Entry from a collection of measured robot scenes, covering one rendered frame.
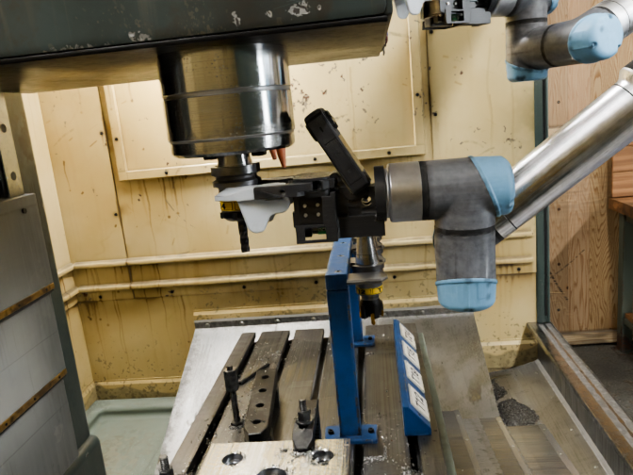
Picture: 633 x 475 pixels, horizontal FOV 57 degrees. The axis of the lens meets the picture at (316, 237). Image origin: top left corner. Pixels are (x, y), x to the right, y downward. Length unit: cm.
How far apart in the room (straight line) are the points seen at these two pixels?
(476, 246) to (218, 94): 35
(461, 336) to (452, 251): 108
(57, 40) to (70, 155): 130
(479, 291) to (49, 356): 77
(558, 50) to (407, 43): 70
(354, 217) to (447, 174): 12
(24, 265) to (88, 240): 91
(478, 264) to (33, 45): 56
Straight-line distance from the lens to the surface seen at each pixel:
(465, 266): 73
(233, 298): 189
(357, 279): 101
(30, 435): 114
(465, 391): 167
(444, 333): 180
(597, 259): 367
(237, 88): 67
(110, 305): 204
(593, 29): 108
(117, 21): 66
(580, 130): 86
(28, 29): 71
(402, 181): 71
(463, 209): 71
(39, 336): 114
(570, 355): 173
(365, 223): 73
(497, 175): 72
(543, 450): 148
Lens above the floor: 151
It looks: 13 degrees down
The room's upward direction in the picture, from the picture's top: 6 degrees counter-clockwise
